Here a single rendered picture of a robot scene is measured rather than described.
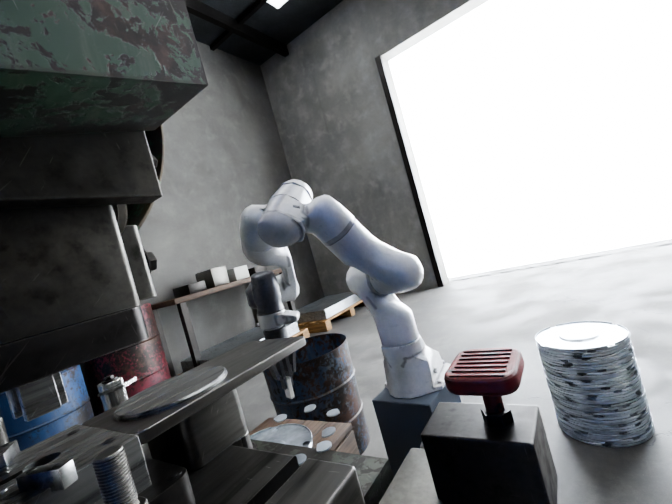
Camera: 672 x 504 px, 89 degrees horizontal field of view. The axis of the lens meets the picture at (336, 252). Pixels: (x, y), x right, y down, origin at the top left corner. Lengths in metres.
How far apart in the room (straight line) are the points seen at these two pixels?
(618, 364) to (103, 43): 1.51
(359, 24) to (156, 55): 5.53
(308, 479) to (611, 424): 1.33
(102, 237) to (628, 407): 1.53
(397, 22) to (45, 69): 5.35
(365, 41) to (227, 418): 5.48
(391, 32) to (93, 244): 5.31
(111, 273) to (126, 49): 0.19
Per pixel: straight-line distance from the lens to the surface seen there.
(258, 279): 1.10
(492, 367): 0.33
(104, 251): 0.38
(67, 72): 0.29
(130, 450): 0.39
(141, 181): 0.39
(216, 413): 0.46
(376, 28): 5.67
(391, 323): 0.97
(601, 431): 1.59
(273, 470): 0.39
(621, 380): 1.54
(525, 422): 0.37
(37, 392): 0.41
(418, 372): 1.02
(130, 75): 0.31
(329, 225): 0.85
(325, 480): 0.35
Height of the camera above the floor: 0.89
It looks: level
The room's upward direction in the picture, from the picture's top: 16 degrees counter-clockwise
